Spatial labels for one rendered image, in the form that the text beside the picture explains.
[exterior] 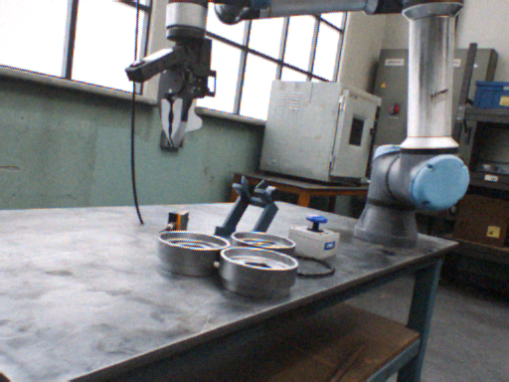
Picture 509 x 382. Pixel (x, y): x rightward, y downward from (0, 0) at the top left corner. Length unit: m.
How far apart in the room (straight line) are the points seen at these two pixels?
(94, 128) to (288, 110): 1.31
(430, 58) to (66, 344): 0.83
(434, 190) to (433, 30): 0.31
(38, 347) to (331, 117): 2.66
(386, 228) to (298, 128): 2.02
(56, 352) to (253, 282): 0.25
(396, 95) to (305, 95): 1.73
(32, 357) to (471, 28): 4.70
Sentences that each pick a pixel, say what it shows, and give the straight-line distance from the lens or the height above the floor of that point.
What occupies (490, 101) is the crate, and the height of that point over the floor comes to 1.56.
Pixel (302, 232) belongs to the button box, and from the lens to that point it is 0.86.
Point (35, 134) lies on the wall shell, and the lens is 2.29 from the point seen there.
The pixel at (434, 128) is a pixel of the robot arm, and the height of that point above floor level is 1.07.
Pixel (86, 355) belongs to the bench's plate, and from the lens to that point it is 0.43.
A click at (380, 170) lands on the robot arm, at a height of 0.97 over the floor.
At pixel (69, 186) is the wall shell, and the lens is 2.40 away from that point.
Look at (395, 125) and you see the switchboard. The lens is 4.63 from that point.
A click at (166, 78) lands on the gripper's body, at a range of 0.90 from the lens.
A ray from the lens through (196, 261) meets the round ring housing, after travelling 0.64.
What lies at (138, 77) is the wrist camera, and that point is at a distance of 0.83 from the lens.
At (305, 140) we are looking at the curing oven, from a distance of 3.05.
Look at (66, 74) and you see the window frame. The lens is 2.41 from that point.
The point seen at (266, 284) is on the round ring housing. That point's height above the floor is 0.82.
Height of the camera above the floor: 0.99
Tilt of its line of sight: 6 degrees down
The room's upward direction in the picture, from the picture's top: 8 degrees clockwise
